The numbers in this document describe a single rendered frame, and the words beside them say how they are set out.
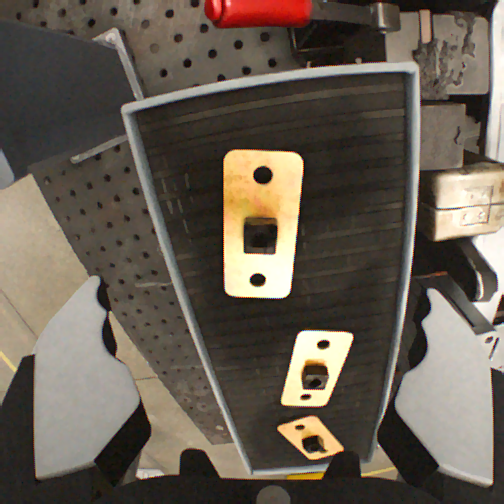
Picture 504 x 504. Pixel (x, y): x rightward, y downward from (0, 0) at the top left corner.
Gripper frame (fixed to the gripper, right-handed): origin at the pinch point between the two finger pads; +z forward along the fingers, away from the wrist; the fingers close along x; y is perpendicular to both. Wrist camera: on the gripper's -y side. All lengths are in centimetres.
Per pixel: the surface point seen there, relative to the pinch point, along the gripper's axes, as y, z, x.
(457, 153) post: -4.4, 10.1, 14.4
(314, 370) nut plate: 10.0, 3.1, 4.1
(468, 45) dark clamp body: -12.6, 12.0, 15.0
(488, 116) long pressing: -8.0, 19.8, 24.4
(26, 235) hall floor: 58, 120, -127
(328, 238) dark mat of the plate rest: 0.2, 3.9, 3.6
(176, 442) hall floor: 260, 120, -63
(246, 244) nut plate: 0.1, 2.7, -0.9
